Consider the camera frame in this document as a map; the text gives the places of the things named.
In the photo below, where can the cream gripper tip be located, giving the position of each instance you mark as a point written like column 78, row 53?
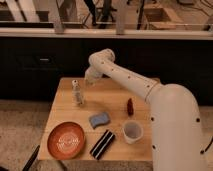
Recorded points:
column 88, row 80

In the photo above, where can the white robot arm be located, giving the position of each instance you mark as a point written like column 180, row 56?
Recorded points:
column 175, row 117

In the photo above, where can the blue sponge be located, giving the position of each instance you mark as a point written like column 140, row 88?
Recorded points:
column 99, row 119

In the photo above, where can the wooden table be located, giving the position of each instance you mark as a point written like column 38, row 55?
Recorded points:
column 104, row 96

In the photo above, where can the dark red small object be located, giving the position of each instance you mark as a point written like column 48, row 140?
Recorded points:
column 130, row 109

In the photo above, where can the orange bowl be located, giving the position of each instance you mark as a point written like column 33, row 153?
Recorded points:
column 66, row 141

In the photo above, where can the black white striped block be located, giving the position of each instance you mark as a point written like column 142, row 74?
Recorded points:
column 102, row 144

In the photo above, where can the translucent plastic cup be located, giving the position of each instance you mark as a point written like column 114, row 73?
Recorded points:
column 132, row 131

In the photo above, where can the black chair leg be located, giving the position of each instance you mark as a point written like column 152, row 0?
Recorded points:
column 31, row 159

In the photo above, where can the cardboard box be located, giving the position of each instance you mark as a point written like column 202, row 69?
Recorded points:
column 161, row 18

